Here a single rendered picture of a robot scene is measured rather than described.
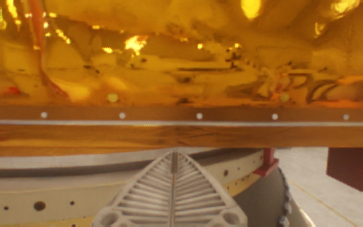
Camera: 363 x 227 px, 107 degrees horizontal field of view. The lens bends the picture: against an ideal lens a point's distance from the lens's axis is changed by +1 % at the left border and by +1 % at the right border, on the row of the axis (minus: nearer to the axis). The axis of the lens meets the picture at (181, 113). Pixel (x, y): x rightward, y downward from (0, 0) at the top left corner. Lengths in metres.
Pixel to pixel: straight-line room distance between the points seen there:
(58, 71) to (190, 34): 0.23
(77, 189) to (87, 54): 0.21
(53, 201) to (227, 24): 0.38
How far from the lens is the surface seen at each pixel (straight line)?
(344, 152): 0.66
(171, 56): 0.25
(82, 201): 0.28
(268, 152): 0.46
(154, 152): 0.29
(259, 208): 0.51
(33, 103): 0.40
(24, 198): 0.31
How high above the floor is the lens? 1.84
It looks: 4 degrees down
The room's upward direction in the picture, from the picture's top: 1 degrees clockwise
